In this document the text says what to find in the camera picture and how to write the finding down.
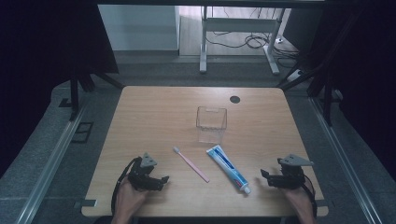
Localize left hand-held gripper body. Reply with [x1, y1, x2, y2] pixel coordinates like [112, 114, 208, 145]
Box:
[127, 151, 163, 191]

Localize dark curtain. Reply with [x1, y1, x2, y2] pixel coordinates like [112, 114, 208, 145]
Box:
[0, 0, 120, 178]
[281, 0, 396, 183]

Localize white power strip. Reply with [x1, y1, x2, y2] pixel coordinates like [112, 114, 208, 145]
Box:
[285, 69, 304, 84]

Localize grey table bracket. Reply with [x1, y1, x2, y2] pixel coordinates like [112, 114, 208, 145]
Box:
[73, 199, 98, 209]

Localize black floor cables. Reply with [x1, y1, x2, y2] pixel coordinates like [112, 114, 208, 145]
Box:
[205, 7, 301, 69]

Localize pink toothbrush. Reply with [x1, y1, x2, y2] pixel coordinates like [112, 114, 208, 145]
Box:
[172, 146, 211, 184]

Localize blue and white toothpaste tube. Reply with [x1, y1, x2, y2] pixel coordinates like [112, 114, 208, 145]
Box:
[205, 144, 252, 195]

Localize clear plastic cup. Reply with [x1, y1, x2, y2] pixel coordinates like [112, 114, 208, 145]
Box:
[195, 105, 228, 145]

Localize person's right hand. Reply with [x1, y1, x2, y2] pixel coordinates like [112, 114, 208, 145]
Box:
[280, 182, 316, 219]

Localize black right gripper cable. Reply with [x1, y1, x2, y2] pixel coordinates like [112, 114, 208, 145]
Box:
[302, 174, 318, 218]

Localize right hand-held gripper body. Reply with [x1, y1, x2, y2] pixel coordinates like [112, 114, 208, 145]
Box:
[268, 153, 315, 190]

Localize person's left hand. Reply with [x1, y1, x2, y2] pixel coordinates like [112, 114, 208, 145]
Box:
[113, 176, 149, 217]

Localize metal floor rail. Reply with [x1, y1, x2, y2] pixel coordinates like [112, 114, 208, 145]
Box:
[14, 102, 89, 224]
[308, 96, 375, 224]

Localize white panel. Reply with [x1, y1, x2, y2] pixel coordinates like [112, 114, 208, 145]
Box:
[97, 4, 180, 51]

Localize black metal stand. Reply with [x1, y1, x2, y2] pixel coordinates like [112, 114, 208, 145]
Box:
[276, 59, 334, 127]
[68, 69, 126, 122]

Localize black floor bracket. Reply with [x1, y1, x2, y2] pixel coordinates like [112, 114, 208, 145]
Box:
[70, 121, 94, 145]

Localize white metal desk frame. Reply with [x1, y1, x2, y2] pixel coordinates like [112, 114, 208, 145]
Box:
[199, 6, 286, 76]

